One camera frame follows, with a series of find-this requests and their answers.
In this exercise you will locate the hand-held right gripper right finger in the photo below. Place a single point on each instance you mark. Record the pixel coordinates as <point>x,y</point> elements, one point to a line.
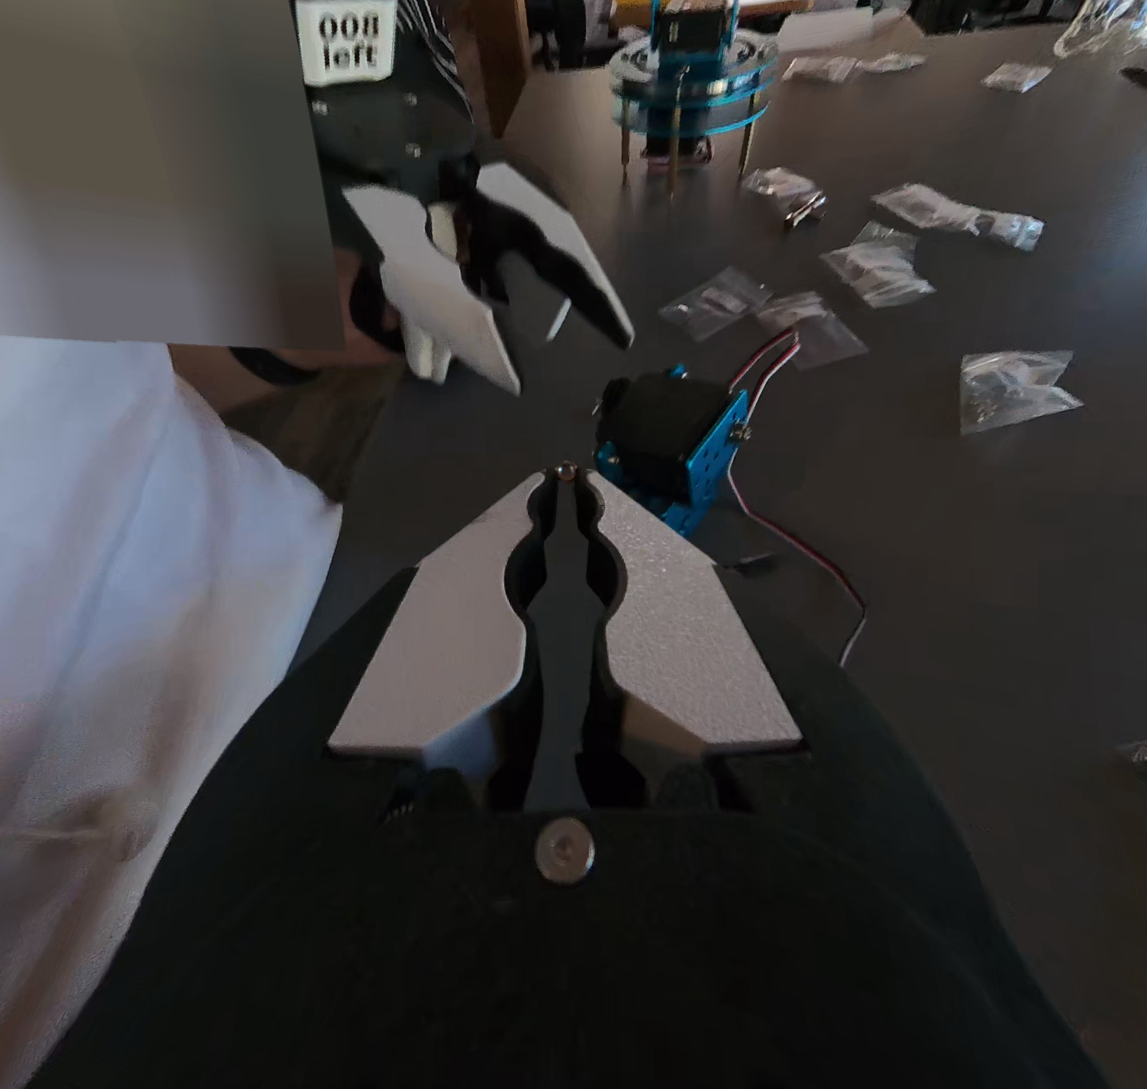
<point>699,649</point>

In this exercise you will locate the striped garment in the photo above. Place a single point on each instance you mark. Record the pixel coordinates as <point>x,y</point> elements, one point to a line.
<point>443,49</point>

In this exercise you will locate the white flat box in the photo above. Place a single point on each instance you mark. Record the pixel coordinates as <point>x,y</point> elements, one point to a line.
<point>824,31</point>

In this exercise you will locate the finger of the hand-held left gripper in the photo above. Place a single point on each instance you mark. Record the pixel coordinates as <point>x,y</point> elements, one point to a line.
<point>573,246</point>
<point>438,309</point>

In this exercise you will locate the clear bag of tiny screws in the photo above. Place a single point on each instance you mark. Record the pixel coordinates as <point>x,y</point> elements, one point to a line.
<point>878,264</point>

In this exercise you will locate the blue robot arm base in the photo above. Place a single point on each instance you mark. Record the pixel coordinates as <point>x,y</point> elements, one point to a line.
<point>689,76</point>

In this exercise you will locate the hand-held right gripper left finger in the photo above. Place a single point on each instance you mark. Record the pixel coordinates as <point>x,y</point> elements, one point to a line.
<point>430,649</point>

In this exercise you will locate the clear labelled flat bag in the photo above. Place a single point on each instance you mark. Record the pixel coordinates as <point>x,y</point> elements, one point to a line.
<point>832,345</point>

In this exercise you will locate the person's white t-shirt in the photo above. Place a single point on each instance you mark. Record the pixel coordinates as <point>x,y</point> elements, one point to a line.
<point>134,569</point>

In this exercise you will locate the black wristband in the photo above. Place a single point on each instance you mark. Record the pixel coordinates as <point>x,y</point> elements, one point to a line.
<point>269,365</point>

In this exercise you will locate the blue servo bracket assembly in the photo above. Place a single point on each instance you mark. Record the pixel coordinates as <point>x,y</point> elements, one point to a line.
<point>707,470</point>

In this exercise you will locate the small silver screw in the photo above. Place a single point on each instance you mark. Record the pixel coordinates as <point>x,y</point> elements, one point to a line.
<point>566,473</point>

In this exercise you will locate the clear parts bag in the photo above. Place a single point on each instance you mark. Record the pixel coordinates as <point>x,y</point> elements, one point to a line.
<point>784,188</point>
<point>1016,76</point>
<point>842,67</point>

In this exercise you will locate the crumpled clear plastic wrap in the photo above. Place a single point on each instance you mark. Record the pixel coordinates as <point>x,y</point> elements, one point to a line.
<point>1111,4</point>

